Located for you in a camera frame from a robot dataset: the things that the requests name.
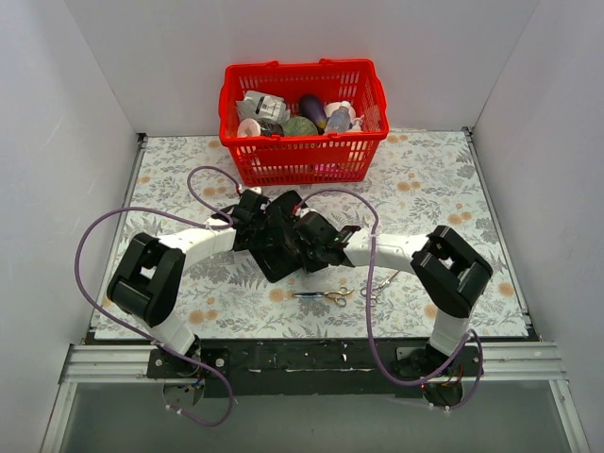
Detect black zip tool case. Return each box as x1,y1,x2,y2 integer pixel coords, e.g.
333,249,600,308
245,191,303,283

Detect silver thinning scissors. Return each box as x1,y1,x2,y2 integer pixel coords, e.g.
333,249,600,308
292,287,354,308

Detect silver straight hair scissors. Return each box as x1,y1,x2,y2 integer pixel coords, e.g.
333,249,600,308
369,271,400,308

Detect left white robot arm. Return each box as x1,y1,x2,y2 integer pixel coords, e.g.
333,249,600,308
107,190,269,378

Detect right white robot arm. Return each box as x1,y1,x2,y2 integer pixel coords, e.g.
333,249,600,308
294,211,493,377

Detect white paper cup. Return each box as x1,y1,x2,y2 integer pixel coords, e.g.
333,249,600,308
237,118,262,138

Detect red plastic shopping basket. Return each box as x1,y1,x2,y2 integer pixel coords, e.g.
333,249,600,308
218,59,390,186

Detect green round melon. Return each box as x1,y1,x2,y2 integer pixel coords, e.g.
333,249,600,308
282,116,319,137

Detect crumpled silver foil pouch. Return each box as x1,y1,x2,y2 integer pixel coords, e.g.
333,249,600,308
236,91,291,125

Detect white pump bottle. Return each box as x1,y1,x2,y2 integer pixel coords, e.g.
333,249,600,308
348,116,364,133

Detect clear plastic bottle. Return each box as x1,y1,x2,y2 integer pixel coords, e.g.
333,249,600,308
325,103,350,135

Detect floral table mat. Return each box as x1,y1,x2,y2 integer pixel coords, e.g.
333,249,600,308
95,131,527,344

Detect purple eggplant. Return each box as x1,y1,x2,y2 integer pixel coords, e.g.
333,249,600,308
298,94,327,133

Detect white bowl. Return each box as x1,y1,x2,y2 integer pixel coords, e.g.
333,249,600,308
324,102,356,119

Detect black table edge rail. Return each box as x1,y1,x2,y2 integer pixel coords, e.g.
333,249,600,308
63,339,560,398

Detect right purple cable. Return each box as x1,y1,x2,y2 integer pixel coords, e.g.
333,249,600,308
292,188,485,411

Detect aluminium frame rail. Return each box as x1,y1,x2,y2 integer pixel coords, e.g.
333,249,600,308
42,128,599,452

